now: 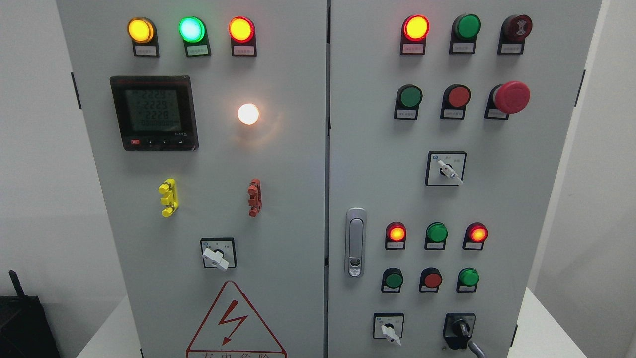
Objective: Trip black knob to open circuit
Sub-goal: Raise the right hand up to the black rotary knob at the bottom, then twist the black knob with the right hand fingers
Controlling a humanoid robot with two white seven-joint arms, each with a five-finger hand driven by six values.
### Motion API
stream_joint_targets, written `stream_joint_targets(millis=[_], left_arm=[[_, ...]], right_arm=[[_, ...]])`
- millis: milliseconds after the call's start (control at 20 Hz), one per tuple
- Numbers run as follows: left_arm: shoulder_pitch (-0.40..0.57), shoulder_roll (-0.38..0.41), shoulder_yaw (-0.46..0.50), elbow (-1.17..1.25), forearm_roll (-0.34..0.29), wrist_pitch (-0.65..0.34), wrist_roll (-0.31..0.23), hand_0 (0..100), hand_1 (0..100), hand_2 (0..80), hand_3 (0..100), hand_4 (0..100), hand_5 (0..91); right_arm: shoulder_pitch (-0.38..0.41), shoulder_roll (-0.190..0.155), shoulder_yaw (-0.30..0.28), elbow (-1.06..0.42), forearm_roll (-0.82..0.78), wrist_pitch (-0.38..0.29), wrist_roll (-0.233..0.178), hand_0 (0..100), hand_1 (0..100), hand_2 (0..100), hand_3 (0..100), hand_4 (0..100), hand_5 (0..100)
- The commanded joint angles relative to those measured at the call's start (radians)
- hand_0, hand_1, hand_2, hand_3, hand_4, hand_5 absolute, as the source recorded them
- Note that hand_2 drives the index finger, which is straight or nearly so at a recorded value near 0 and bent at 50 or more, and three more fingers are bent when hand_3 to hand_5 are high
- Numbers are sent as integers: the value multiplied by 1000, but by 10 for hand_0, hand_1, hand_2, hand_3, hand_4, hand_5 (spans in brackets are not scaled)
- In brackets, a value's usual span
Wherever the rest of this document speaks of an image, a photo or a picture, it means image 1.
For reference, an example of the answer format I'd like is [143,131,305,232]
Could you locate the dark red buzzer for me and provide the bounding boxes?
[497,14,533,55]

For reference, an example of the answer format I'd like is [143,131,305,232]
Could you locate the lit red lamp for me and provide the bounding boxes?
[385,222,407,250]
[463,222,489,250]

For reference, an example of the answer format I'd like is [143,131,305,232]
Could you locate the lit white indicator lamp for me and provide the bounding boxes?
[237,103,260,125]

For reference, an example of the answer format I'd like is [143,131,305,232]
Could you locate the green push button upper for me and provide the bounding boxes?
[394,84,423,120]

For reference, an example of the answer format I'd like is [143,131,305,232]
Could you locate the white selector switch lower right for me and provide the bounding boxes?
[373,312,405,347]

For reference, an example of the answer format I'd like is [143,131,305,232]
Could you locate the lit red lamp lower right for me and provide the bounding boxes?
[463,222,489,250]

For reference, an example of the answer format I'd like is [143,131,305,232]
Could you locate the green indicator lamp top right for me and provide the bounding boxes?
[448,14,481,55]

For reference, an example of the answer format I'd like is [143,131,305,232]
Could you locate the red electrical warning triangle sticker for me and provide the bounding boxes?
[185,281,288,358]

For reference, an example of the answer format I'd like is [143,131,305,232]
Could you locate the lit green indicator lamp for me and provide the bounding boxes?
[178,16,211,58]

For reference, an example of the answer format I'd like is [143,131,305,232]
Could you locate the green push button lower left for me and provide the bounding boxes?
[380,267,404,294]

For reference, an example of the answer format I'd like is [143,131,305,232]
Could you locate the yellow terminal connector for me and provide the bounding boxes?
[158,178,179,218]

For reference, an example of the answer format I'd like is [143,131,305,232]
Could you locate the green lamp lower middle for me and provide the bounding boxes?
[424,222,448,250]

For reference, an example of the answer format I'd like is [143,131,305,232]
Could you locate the grey cabinet door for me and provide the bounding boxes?
[327,0,602,358]
[57,0,327,358]

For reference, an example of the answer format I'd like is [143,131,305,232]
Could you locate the red push button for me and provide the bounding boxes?
[439,84,471,120]
[419,267,443,293]

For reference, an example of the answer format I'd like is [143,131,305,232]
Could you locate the black device with antenna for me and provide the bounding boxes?
[0,270,61,358]

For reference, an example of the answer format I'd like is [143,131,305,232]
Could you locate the red indicator lamp left door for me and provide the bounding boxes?
[229,16,257,57]

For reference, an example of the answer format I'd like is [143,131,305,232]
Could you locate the green push button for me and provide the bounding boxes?
[380,267,404,294]
[394,84,423,120]
[455,267,480,294]

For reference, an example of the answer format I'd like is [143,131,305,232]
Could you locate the digital power meter display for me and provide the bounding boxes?
[110,75,199,151]

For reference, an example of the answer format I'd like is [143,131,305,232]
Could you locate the red emergency stop mushroom button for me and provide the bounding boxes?
[484,80,531,120]

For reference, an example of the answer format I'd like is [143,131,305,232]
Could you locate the white selector switch upper right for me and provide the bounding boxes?
[425,151,467,186]

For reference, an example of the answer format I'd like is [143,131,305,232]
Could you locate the red indicator lamp top right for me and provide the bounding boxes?
[400,14,430,55]

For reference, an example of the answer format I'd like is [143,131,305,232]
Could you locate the green push button lower right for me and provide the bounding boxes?
[455,267,480,294]

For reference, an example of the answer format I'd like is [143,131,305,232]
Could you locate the black knob rotary switch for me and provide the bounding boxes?
[442,313,476,350]

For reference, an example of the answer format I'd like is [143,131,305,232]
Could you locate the silver door latch handle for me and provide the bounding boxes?
[345,207,367,278]

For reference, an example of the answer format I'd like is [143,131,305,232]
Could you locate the yellow indicator lamp top left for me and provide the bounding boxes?
[127,17,160,58]

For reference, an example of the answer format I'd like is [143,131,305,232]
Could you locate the left grey cabinet door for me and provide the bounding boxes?
[57,0,327,358]

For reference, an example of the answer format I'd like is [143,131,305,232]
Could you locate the lit red lamp lower left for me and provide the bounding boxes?
[385,222,407,250]

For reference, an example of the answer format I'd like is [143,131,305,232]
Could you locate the red push button upper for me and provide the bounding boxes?
[439,84,471,120]

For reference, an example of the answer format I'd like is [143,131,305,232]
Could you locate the right grey cabinet door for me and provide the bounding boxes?
[327,0,602,358]

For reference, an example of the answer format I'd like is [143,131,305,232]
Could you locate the white selector switch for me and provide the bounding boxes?
[373,312,405,347]
[425,151,467,186]

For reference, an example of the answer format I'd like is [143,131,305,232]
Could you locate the red push button lower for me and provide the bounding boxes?
[419,267,443,293]

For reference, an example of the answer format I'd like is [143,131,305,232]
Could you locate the white selector switch left door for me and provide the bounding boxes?
[200,237,237,272]

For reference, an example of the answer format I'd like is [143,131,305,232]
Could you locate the red terminal connector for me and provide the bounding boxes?
[247,178,263,218]

